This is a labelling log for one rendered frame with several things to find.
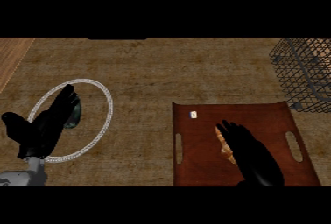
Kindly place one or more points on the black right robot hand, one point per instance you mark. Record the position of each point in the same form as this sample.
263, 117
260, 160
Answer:
254, 154

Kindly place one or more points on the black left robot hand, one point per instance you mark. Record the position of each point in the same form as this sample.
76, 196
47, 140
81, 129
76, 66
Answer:
39, 128

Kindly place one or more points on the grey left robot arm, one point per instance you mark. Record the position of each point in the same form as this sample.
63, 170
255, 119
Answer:
23, 175

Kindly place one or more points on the golden croissant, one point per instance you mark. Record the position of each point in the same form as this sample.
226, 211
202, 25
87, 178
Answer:
224, 147

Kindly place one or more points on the brown wooden tray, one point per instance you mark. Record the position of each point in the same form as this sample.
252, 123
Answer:
254, 122

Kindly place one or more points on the dark green avocado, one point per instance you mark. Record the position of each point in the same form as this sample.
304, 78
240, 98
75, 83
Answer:
72, 116

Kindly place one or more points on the white-rimmed clear plate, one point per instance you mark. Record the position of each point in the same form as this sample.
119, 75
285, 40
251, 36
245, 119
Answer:
100, 116

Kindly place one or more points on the small white cube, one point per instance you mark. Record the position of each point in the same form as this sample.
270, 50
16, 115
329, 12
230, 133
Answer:
193, 114

